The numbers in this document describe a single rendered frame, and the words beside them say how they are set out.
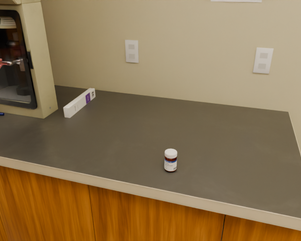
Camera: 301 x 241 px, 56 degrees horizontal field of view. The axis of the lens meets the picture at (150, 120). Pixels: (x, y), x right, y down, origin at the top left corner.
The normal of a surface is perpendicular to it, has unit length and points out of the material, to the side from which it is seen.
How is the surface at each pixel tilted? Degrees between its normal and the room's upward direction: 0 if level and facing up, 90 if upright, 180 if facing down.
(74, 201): 90
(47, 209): 90
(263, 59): 90
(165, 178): 0
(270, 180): 0
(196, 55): 90
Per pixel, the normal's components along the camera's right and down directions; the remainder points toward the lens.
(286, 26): -0.30, 0.43
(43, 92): 0.95, 0.13
